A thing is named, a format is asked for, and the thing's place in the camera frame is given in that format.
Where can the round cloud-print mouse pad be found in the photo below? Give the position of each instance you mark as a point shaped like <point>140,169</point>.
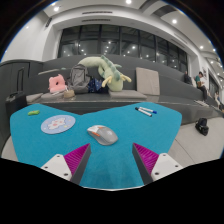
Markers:
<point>53,125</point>

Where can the dark blue star-print bag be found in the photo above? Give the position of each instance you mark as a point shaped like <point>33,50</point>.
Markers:
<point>95,85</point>

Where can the grey backpack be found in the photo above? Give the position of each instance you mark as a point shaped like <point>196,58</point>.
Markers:
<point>79,78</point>

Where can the small tan pouch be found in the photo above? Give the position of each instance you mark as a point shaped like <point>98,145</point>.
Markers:
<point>68,94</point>

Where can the dark glass window wall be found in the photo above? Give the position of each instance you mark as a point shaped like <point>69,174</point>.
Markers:
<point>113,45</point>

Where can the black-capped white marker pen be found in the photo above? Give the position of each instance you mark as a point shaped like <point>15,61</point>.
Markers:
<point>143,112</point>

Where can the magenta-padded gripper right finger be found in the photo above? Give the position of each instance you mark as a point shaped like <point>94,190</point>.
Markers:
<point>166,165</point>

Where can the green eraser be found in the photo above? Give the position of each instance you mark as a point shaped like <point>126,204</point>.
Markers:
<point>33,112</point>

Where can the flat grey seat cushion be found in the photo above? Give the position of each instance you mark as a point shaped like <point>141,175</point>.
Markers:
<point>127,94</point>
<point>34,97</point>

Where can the upright grey seat cushion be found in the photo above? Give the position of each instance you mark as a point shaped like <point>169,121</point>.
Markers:
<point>147,81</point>

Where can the person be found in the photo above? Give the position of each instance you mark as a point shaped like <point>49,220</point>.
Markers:
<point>218,100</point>
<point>201,83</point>
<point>187,78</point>

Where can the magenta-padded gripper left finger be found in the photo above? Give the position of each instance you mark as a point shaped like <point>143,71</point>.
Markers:
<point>56,165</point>

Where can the black bag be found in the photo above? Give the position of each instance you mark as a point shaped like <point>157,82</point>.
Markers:
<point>202,126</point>

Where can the blue-capped white marker pen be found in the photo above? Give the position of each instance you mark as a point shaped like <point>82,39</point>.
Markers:
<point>148,109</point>

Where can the green plush dragon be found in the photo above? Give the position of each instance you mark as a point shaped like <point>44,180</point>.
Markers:
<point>111,78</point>

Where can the grey and orange computer mouse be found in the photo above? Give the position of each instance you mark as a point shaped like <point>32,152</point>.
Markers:
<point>104,135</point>

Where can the round grey seat cushion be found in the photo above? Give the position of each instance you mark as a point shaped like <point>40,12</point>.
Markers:
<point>50,96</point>

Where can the pink plush cushion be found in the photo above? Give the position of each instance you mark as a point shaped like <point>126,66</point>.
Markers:
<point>57,85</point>

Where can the round ceiling lights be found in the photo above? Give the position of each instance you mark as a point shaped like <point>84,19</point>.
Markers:
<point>174,21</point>

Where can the black suitcase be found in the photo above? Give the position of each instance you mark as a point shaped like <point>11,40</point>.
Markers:
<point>15,104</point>

